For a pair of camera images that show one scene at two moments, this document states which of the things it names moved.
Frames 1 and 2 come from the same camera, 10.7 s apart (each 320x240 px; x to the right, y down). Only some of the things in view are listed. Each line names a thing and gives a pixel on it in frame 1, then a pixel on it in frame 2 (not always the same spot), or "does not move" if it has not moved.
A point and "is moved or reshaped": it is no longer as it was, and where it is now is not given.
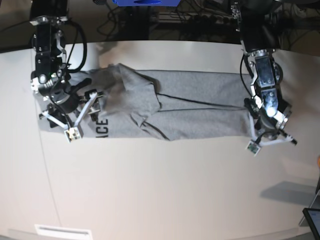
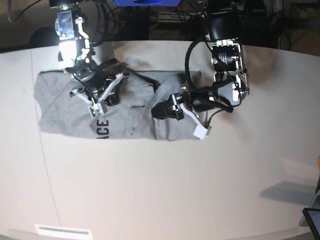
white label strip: (62, 233) does not move
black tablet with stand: (311, 215) does not move
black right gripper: (66, 100) → (93, 76)
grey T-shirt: (170, 105) is moved or reshaped
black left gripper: (269, 129) → (202, 98)
